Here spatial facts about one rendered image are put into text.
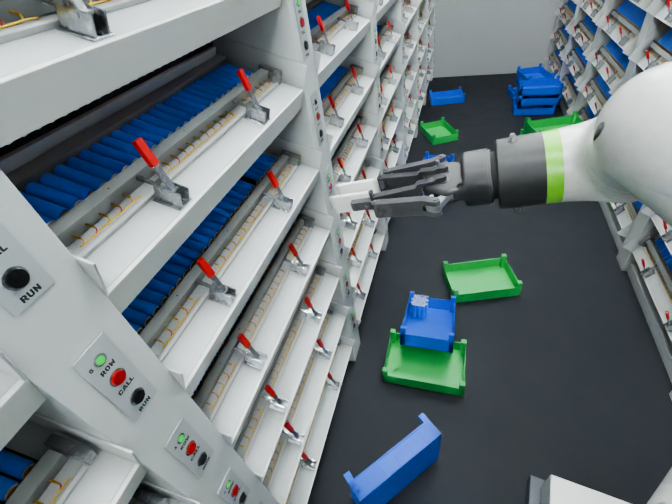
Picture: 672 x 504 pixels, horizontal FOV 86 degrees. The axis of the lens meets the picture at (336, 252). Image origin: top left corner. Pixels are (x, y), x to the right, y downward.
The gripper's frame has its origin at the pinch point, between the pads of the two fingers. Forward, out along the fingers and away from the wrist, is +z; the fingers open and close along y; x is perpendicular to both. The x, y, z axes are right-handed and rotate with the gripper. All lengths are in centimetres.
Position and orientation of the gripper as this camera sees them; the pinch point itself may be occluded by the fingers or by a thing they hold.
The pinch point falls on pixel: (354, 196)
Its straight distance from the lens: 58.5
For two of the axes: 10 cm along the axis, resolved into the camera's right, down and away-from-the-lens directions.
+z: -9.0, 0.7, 4.3
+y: 2.8, -6.6, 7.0
